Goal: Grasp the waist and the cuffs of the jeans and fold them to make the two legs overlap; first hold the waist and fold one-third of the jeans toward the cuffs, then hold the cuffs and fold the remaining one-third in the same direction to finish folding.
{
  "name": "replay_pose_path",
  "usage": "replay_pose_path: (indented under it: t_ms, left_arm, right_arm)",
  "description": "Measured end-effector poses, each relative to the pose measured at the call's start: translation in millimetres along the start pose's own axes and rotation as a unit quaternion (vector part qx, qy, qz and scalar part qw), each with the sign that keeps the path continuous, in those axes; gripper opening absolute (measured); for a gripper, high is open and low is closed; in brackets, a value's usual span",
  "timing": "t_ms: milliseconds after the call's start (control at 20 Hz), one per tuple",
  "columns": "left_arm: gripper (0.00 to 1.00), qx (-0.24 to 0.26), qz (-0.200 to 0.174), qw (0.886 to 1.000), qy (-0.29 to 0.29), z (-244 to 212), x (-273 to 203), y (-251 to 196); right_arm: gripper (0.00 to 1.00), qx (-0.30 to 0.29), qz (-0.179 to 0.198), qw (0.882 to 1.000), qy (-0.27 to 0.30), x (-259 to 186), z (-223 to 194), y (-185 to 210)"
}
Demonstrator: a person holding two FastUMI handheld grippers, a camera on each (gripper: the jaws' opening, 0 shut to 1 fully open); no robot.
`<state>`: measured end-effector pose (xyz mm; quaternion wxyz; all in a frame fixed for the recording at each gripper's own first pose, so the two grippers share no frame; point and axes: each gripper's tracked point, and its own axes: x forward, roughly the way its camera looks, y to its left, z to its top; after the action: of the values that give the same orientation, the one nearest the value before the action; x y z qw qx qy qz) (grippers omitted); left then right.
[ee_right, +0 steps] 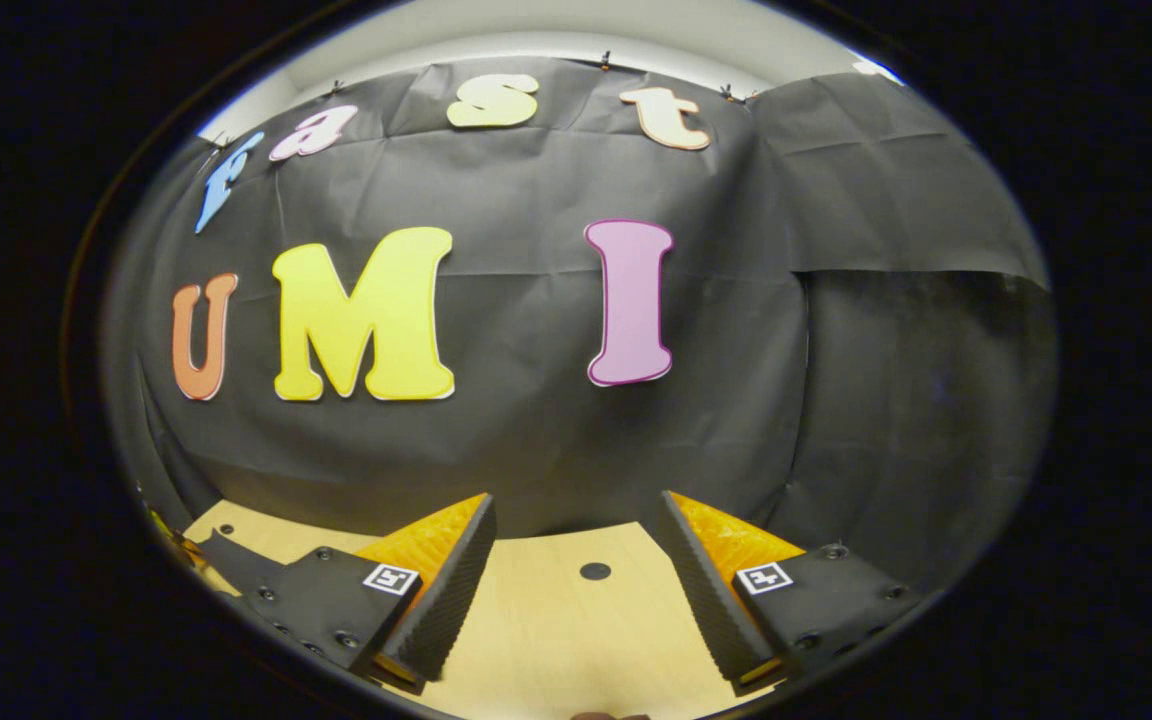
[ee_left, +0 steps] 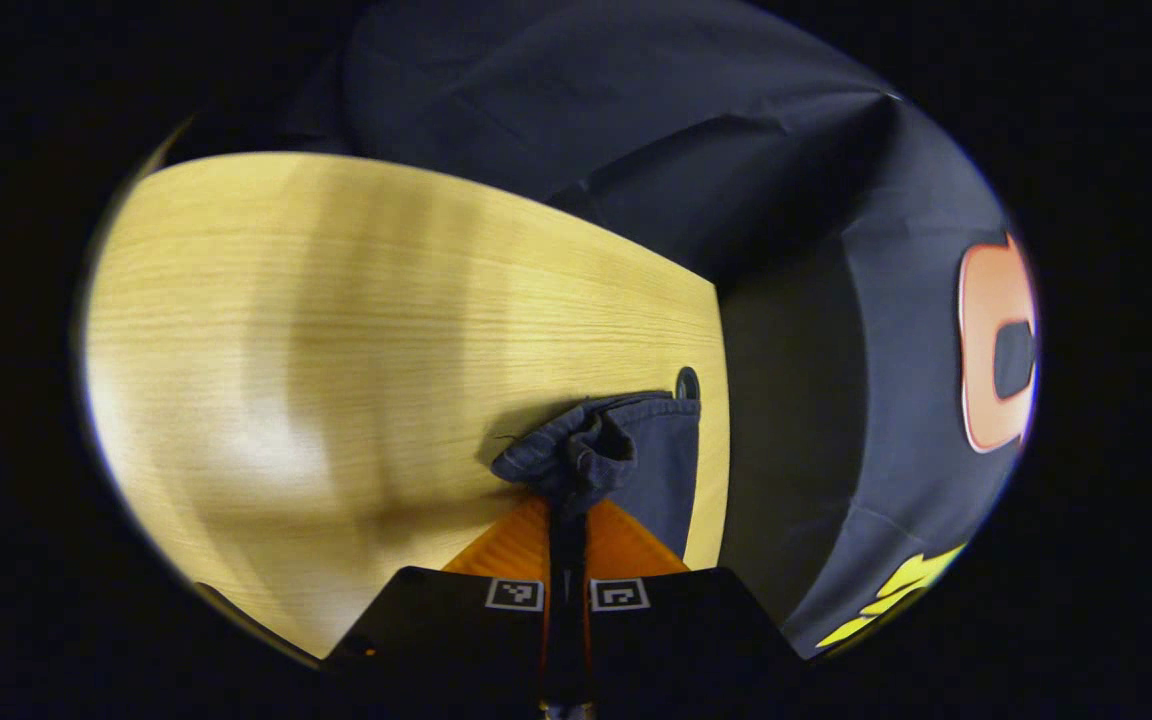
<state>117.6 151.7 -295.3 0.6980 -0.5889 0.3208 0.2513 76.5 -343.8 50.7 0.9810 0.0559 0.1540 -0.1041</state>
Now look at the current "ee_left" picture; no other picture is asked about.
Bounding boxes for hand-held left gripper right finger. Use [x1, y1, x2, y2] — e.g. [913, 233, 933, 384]
[586, 497, 809, 706]

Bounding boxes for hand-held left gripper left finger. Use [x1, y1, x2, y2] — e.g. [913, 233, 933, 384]
[324, 497, 552, 713]

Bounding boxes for dark grey jeans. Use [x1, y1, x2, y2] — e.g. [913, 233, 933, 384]
[489, 392, 702, 561]

